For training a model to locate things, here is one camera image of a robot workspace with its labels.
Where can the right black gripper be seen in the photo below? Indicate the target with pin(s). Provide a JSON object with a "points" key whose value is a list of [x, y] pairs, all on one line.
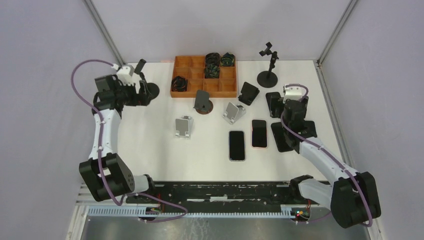
{"points": [[304, 105]]}

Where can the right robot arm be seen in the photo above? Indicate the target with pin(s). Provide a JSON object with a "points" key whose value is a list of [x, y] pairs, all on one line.
{"points": [[350, 196]]}

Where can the round wooden phone stand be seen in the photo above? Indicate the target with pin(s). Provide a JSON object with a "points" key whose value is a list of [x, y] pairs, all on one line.
{"points": [[202, 102]]}

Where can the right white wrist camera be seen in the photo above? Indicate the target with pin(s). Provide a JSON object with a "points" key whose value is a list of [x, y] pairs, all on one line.
{"points": [[292, 92]]}

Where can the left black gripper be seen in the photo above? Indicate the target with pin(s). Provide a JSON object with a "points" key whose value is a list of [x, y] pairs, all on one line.
{"points": [[139, 99]]}

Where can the black coiled band top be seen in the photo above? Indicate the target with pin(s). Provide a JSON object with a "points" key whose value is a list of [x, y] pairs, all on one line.
{"points": [[212, 58]]}

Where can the black phone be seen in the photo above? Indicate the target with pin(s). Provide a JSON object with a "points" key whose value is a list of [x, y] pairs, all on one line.
{"points": [[283, 139], [275, 104]]}

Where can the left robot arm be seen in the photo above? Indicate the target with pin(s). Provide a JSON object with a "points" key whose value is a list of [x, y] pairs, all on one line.
{"points": [[105, 173]]}

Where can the black coiled band front-left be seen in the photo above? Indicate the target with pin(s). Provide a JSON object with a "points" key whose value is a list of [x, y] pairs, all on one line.
{"points": [[179, 84]]}

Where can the pink case phone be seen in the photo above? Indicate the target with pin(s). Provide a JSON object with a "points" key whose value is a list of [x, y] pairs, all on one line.
{"points": [[259, 134]]}

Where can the orange compartment tray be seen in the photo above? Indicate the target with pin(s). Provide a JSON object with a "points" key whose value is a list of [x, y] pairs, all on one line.
{"points": [[192, 67]]}

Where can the silver phone stand left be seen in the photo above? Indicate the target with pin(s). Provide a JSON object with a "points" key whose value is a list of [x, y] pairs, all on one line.
{"points": [[183, 127]]}

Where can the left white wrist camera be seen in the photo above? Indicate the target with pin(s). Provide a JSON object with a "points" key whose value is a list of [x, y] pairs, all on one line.
{"points": [[124, 73]]}

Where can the silver folding phone stand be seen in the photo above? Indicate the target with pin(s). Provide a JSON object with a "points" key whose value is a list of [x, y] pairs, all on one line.
{"points": [[233, 113]]}

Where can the black coiled band middle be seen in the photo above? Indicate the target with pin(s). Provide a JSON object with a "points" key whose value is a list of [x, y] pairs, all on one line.
{"points": [[212, 71]]}

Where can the phone with clear case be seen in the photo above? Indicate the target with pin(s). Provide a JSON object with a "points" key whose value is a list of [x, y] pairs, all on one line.
{"points": [[237, 148]]}

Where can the black folding phone stand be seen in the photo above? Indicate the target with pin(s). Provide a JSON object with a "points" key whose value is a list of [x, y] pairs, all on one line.
{"points": [[248, 93]]}

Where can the black clamp stand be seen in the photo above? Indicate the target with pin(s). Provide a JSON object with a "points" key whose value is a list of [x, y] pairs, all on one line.
{"points": [[267, 78], [138, 70]]}

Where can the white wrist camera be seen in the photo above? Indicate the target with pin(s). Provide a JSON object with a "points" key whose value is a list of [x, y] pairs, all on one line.
{"points": [[292, 92], [124, 73]]}

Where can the green-black coiled band right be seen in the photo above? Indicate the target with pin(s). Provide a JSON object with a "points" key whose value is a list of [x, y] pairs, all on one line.
{"points": [[227, 60]]}

